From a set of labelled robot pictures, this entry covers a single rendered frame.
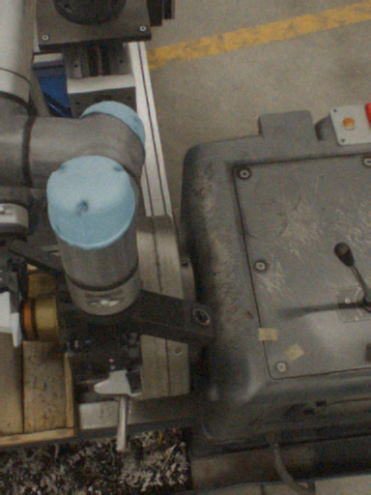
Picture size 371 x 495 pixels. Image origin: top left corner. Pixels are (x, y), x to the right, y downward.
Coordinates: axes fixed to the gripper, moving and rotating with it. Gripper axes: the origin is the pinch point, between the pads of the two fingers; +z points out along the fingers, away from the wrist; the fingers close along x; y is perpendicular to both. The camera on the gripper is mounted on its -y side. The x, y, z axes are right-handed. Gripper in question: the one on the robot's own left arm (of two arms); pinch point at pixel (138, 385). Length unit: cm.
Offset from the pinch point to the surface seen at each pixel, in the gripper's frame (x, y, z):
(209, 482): -16, -13, 76
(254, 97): -176, -58, 76
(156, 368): -9.2, -2.8, 11.4
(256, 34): -207, -65, 65
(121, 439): 7.0, 2.7, 0.1
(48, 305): -23.9, 14.0, 11.1
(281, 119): -42, -28, -9
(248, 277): -15.7, -17.8, -0.2
